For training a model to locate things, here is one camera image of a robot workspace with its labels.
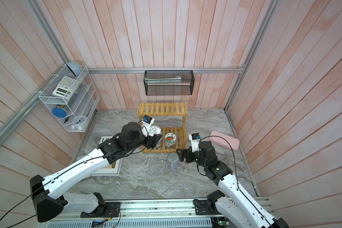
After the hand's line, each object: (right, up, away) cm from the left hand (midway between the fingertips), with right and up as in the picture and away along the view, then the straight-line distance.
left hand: (154, 134), depth 73 cm
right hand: (+15, -8, +5) cm, 18 cm away
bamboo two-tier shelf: (+12, +15, +11) cm, 22 cm away
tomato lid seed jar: (+9, -5, +17) cm, 20 cm away
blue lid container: (-53, +12, +4) cm, 55 cm away
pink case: (+53, -8, +23) cm, 59 cm away
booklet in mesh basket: (+3, +34, +17) cm, 38 cm away
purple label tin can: (+10, -16, +11) cm, 22 cm away
